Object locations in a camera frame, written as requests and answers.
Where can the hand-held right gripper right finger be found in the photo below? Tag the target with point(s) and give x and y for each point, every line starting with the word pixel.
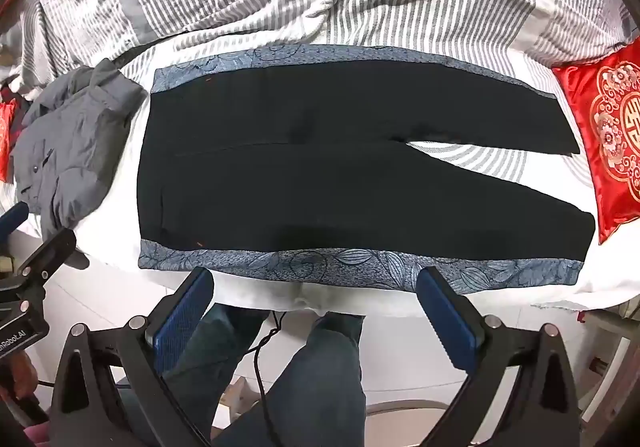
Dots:
pixel 445 322

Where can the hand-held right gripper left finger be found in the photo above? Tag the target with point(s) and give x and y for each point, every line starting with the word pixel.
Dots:
pixel 184 309

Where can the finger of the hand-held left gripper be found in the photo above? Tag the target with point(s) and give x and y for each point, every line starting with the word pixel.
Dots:
pixel 50 254
pixel 12 222

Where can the black pants with floral band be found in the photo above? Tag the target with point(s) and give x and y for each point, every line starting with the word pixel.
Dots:
pixel 300 177

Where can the person's left leg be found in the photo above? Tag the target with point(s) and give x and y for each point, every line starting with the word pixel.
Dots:
pixel 225 342

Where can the red embroidered satin cushion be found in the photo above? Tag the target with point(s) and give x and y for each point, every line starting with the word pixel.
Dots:
pixel 5 137
pixel 580 127

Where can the white curved rim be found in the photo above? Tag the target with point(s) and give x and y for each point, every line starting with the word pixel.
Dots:
pixel 405 406

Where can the grey jacket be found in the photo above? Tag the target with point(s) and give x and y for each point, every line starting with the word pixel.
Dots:
pixel 70 142

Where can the grey striped bed sheet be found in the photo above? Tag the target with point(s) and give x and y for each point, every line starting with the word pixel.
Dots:
pixel 500 162

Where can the beige furniture frame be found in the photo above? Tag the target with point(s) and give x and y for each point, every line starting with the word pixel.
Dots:
pixel 607 327

